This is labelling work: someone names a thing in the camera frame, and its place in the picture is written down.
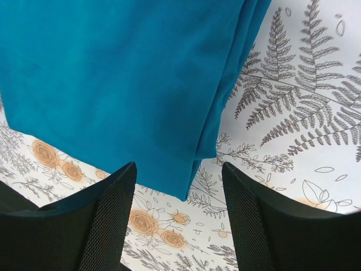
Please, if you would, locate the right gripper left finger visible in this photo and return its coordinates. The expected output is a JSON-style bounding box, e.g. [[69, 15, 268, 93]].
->
[[1, 162, 137, 270]]

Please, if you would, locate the blue t shirt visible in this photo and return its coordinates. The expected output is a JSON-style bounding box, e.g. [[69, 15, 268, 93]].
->
[[1, 1, 270, 200]]

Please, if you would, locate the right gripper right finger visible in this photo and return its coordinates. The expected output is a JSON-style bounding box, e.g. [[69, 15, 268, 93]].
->
[[222, 162, 360, 270]]

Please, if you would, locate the floral patterned table mat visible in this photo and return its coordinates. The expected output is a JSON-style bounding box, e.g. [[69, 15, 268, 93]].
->
[[1, 1, 360, 270]]

